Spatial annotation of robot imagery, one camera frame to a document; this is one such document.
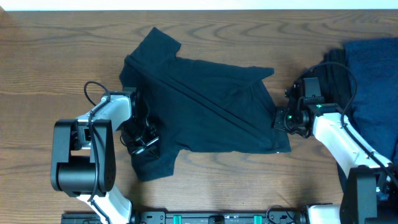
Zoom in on dark teal t-shirt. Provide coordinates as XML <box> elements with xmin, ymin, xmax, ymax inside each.
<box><xmin>119</xmin><ymin>29</ymin><xmax>290</xmax><ymax>181</ymax></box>

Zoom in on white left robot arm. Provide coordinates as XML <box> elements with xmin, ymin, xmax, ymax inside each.
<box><xmin>50</xmin><ymin>88</ymin><xmax>159</xmax><ymax>223</ymax></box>

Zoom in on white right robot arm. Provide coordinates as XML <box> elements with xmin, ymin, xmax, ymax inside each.
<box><xmin>272</xmin><ymin>77</ymin><xmax>397</xmax><ymax>224</ymax></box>

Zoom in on black garment in pile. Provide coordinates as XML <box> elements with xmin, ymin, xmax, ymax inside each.
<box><xmin>315</xmin><ymin>49</ymin><xmax>351</xmax><ymax>109</ymax></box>

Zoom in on blue garment in pile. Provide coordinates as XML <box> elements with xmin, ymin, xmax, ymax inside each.
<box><xmin>344</xmin><ymin>37</ymin><xmax>397</xmax><ymax>164</ymax></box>

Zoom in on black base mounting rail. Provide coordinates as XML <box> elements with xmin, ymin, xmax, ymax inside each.
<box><xmin>61</xmin><ymin>208</ymin><xmax>312</xmax><ymax>224</ymax></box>

